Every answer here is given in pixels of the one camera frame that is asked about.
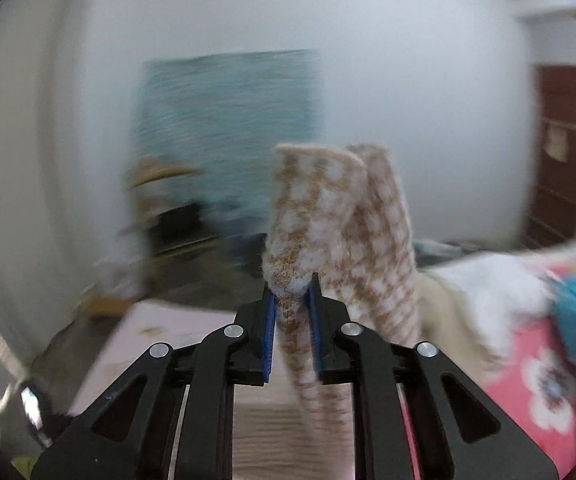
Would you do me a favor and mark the lavender board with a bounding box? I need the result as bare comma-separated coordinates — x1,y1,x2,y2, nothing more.
65,300,356,480

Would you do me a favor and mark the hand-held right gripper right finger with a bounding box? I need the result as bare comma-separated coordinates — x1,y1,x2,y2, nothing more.
305,272,558,480

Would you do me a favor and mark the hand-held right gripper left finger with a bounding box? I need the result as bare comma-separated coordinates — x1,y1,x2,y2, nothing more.
30,285,276,480

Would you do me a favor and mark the brown wooden door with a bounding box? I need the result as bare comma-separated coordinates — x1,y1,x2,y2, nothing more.
522,65,576,252

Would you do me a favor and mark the paper note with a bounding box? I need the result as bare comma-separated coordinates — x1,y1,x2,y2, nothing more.
543,122,570,162

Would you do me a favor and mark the teal wall poster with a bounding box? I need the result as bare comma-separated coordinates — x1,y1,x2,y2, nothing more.
135,50,321,261

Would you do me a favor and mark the beige checked knit sweater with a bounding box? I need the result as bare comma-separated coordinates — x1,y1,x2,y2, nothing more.
262,142,424,436

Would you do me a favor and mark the wooden chair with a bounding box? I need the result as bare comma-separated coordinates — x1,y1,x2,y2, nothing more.
117,159,210,262

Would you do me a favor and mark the pink floral blanket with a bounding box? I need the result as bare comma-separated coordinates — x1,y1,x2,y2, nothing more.
402,245,576,477

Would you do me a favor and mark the white garment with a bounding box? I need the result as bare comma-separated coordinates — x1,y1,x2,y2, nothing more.
428,252,555,357

